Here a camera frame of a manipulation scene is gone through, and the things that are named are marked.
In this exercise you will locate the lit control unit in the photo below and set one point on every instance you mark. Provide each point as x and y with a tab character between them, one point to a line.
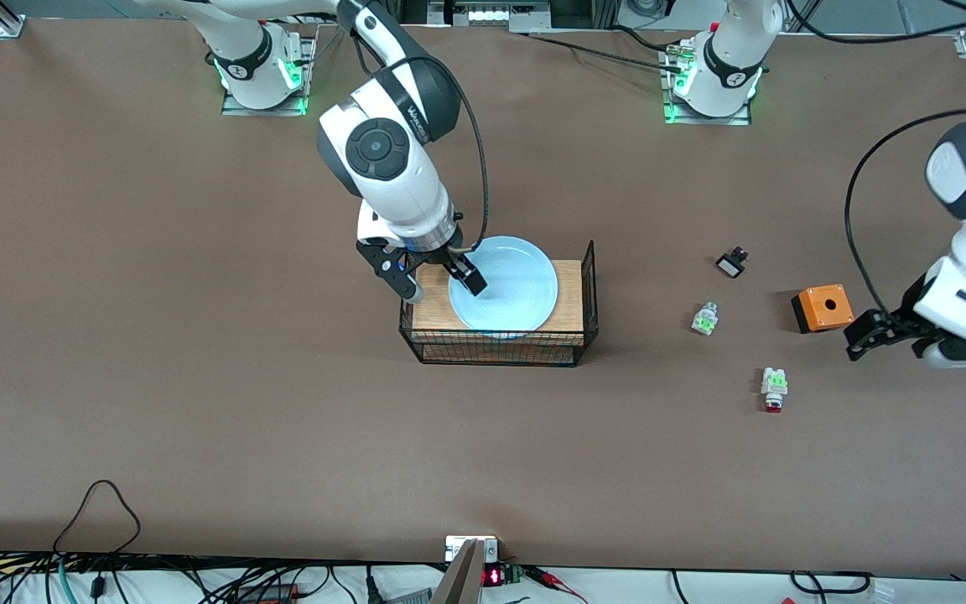
487	14

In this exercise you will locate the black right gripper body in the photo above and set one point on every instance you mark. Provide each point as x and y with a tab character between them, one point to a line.
443	255

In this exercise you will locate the red push button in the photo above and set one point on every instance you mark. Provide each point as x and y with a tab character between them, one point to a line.
775	387

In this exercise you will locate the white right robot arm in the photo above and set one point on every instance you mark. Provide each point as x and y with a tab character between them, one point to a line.
391	168

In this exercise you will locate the black power brick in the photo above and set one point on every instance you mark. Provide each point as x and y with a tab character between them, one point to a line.
269	593

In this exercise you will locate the grey metal stand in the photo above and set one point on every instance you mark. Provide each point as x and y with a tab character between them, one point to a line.
462	579

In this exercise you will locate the silver tag plate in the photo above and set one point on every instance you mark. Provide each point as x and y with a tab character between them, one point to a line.
453	547

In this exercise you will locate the light blue plate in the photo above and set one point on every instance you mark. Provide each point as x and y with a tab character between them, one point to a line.
521	285

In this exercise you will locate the orange button box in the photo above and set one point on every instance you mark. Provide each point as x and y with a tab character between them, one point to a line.
827	306

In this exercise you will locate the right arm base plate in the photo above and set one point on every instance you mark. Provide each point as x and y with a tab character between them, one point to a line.
307	75

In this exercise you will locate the red clip leads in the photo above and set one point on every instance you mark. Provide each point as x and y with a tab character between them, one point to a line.
554	580

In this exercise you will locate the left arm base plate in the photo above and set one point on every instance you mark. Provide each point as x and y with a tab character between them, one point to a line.
669	105

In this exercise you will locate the red digit display module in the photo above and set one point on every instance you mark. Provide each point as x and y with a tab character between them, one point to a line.
493	576

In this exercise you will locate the wooden board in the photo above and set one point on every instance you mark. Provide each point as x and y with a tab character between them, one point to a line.
571	294

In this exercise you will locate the green white contact block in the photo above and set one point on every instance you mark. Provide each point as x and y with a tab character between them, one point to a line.
705	320

